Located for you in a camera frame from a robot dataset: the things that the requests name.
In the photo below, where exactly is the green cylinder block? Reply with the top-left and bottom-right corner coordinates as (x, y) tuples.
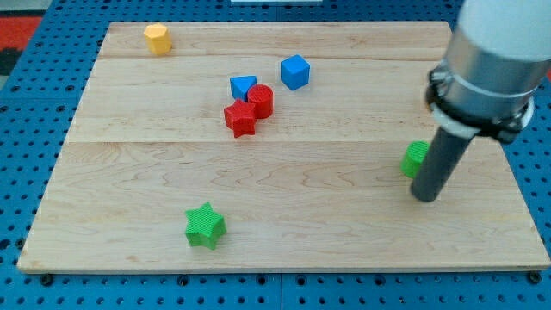
(400, 140), (430, 178)

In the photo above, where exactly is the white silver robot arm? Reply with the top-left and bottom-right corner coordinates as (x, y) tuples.
(427, 0), (550, 144)

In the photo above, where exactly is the blue cube block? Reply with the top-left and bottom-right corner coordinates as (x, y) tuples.
(280, 54), (311, 90)

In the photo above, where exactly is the red star block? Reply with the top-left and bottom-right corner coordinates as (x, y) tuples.
(224, 98), (257, 138)

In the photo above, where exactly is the red cylinder block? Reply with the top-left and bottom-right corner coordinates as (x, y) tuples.
(247, 84), (274, 119)

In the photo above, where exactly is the wooden board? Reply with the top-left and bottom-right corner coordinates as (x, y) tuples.
(17, 22), (550, 275)

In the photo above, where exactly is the blue triangle block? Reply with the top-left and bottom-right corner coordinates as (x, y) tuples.
(230, 76), (257, 102)

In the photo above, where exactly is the green star block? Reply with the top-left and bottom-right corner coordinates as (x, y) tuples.
(185, 201), (226, 250)

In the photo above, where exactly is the yellow hexagon block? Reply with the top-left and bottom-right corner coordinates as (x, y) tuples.
(143, 23), (172, 55)

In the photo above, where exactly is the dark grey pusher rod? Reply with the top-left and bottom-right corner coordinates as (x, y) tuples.
(410, 127), (473, 202)

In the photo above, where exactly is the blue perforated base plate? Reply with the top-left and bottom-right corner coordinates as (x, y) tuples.
(1, 0), (550, 309)

